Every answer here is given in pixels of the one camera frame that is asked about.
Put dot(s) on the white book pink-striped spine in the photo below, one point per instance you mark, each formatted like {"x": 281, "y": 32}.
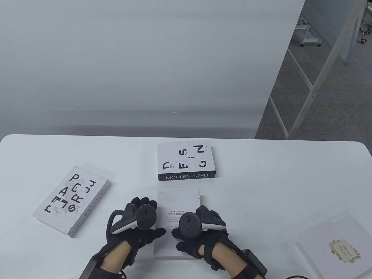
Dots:
{"x": 177, "y": 200}

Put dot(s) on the grey partition panel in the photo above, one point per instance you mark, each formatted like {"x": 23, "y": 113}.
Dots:
{"x": 319, "y": 17}

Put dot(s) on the white metal frame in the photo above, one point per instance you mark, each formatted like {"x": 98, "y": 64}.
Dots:
{"x": 313, "y": 88}

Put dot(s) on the person's left forearm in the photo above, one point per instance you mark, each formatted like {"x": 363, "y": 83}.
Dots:
{"x": 116, "y": 257}

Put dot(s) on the person's right hand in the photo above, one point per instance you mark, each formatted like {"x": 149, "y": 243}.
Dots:
{"x": 203, "y": 239}

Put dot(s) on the white wheeled cart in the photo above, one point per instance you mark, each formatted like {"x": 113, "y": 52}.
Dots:
{"x": 311, "y": 43}

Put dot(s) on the white book with floral label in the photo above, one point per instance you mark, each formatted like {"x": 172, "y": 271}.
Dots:
{"x": 316, "y": 261}

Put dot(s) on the office chair wheeled base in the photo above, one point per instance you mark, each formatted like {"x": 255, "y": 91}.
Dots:
{"x": 363, "y": 40}

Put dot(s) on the white backdrop board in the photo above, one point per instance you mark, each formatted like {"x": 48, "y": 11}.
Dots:
{"x": 145, "y": 58}

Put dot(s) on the person's right forearm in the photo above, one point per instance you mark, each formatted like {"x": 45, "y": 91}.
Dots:
{"x": 229, "y": 258}

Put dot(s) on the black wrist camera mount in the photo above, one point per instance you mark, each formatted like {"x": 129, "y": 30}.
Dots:
{"x": 90, "y": 270}
{"x": 255, "y": 261}

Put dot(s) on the white book black spine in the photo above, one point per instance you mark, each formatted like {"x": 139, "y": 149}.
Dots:
{"x": 186, "y": 159}

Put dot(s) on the person's left hand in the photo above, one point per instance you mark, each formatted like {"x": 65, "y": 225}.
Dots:
{"x": 145, "y": 238}

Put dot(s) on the white book black letters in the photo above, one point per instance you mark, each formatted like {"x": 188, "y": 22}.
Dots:
{"x": 66, "y": 200}

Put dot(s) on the black and white controller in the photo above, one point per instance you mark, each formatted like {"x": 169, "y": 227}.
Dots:
{"x": 146, "y": 216}
{"x": 189, "y": 223}

